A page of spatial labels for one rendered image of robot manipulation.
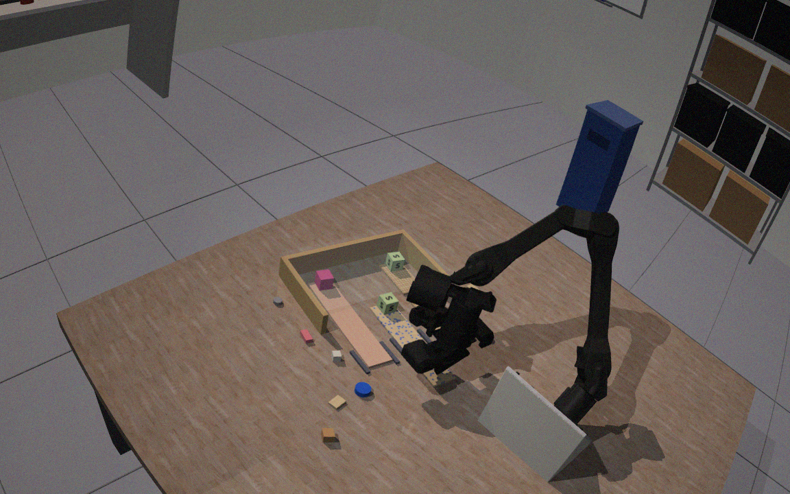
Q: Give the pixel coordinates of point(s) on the blue short cylinder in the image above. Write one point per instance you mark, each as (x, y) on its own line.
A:
(362, 389)

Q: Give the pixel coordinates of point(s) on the green cube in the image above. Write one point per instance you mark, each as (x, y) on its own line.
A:
(388, 305)

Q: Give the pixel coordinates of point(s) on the brown three-sided wooden frame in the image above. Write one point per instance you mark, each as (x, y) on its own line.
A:
(347, 273)

